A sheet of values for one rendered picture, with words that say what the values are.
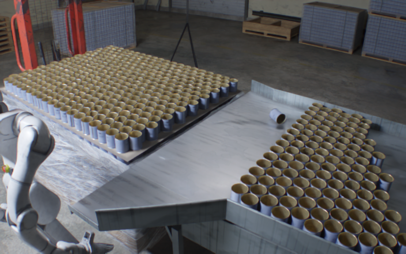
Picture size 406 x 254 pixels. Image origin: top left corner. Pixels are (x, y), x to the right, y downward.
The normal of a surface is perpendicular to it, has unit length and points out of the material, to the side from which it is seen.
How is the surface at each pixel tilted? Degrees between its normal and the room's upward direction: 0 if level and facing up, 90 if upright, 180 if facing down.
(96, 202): 0
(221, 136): 0
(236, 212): 90
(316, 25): 89
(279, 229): 90
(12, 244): 0
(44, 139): 76
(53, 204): 87
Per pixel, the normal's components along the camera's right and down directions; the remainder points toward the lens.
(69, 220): 0.03, -0.88
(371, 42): -0.58, 0.37
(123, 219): 0.19, 0.46
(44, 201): 0.89, 0.24
